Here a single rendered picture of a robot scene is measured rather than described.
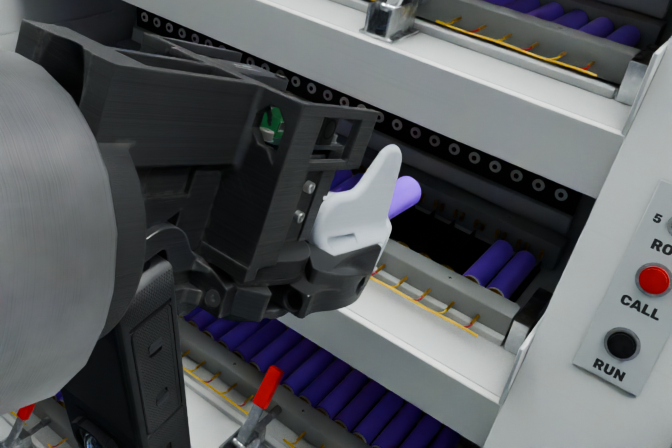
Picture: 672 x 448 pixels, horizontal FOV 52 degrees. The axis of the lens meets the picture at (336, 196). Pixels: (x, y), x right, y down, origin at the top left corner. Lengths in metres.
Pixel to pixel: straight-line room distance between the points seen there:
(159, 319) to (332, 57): 0.32
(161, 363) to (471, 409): 0.29
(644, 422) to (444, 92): 0.24
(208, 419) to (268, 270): 0.43
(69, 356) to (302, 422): 0.48
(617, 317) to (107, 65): 0.34
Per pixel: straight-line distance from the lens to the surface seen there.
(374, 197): 0.30
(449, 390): 0.49
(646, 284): 0.43
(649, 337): 0.44
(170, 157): 0.20
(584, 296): 0.45
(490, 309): 0.51
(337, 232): 0.29
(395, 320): 0.51
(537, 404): 0.47
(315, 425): 0.63
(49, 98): 0.16
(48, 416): 0.88
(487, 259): 0.56
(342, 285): 0.26
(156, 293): 0.22
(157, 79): 0.18
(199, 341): 0.69
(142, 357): 0.23
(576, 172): 0.45
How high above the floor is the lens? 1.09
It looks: 15 degrees down
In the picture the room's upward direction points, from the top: 19 degrees clockwise
